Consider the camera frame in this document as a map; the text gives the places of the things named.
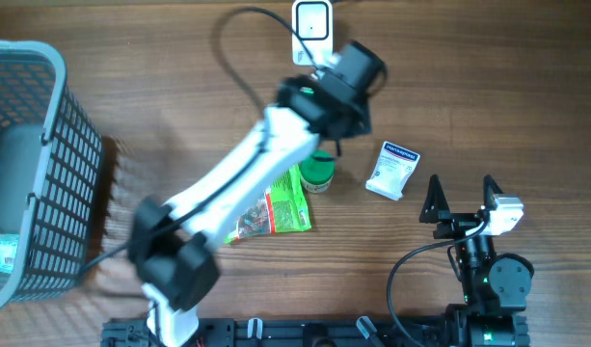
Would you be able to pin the grey plastic mesh basket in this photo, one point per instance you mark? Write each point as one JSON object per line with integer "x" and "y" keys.
{"x": 51, "y": 159}

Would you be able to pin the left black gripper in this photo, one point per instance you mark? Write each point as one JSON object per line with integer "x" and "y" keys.
{"x": 367, "y": 124}

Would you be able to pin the white Hansaplast plaster box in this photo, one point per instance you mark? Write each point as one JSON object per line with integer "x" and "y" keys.
{"x": 393, "y": 168}

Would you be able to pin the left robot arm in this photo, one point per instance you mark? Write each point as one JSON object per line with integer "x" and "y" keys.
{"x": 172, "y": 244}

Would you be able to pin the teal patterned pouch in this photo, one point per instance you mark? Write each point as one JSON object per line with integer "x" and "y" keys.
{"x": 8, "y": 248}

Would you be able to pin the green lid jar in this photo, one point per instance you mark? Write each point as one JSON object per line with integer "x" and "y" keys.
{"x": 317, "y": 171}

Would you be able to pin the white barcode scanner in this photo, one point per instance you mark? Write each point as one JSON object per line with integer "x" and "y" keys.
{"x": 313, "y": 20}

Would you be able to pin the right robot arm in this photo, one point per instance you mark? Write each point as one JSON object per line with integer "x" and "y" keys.
{"x": 495, "y": 286}

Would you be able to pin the green candy bag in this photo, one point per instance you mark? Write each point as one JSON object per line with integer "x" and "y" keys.
{"x": 281, "y": 208}

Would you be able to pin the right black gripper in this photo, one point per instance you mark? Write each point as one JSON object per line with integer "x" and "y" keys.
{"x": 455, "y": 222}

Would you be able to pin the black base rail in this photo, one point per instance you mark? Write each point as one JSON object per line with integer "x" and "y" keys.
{"x": 425, "y": 330}

